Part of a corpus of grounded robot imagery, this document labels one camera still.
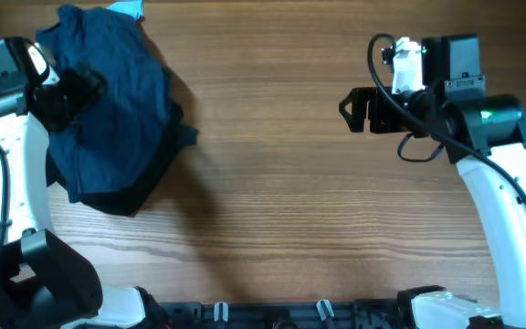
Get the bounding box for dark blue shorts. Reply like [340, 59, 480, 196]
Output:
[37, 5, 172, 203]

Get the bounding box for right black cable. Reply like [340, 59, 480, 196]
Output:
[366, 32, 526, 293]

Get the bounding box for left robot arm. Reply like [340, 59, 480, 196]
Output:
[0, 37, 162, 328]

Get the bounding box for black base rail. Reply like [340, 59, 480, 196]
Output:
[161, 299, 406, 329]

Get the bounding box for black garment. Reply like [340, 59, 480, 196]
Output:
[43, 102, 199, 218]

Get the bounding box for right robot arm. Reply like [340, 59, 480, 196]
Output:
[339, 33, 526, 328]

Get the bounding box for light blue garment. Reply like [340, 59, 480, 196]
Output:
[108, 0, 144, 20]

